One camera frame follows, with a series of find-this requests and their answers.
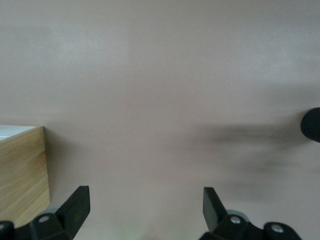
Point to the brown table cover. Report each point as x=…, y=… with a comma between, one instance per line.
x=150, y=75

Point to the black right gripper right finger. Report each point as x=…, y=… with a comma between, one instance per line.
x=217, y=220

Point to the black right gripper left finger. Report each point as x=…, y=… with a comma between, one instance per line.
x=72, y=215

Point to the black cylinder object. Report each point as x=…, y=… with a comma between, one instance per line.
x=312, y=125

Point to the wooden drawer cabinet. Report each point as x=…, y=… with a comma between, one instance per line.
x=22, y=180

